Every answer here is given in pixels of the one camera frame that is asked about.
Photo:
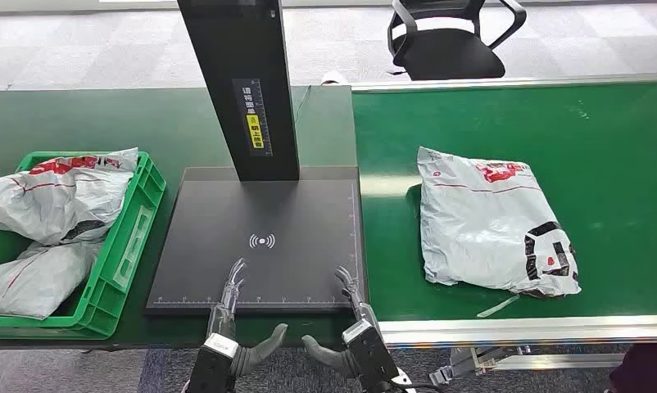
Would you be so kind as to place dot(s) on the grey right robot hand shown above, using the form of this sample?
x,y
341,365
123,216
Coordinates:
x,y
328,358

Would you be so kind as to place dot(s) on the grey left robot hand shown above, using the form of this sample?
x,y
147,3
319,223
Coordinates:
x,y
230,320

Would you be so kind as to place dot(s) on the grey poly mailer package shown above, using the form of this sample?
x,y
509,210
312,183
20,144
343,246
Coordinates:
x,y
480,228

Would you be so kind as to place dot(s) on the black weighing device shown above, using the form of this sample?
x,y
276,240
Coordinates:
x,y
263,217

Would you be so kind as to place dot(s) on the green plastic basket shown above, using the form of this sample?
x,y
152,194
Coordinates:
x,y
127,249

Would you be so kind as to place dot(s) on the crumpled grey mailer bag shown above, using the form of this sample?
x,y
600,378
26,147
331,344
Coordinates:
x,y
35,282

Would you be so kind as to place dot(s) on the grey mailer with red print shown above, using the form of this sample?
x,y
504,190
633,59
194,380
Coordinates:
x,y
57,201

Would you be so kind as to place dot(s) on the white roll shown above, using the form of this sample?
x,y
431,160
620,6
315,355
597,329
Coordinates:
x,y
334,78

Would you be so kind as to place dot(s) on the green belt conveyor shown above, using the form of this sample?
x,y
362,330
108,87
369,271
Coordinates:
x,y
524,119

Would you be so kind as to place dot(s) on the dark maroon object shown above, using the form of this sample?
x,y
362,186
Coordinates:
x,y
646,371

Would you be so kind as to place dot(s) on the black office chair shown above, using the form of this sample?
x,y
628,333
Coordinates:
x,y
448,54

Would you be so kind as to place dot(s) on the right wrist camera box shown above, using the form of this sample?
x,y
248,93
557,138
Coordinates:
x,y
374,358

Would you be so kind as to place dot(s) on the aluminium conveyor support bracket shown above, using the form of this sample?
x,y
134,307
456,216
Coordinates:
x,y
502,360

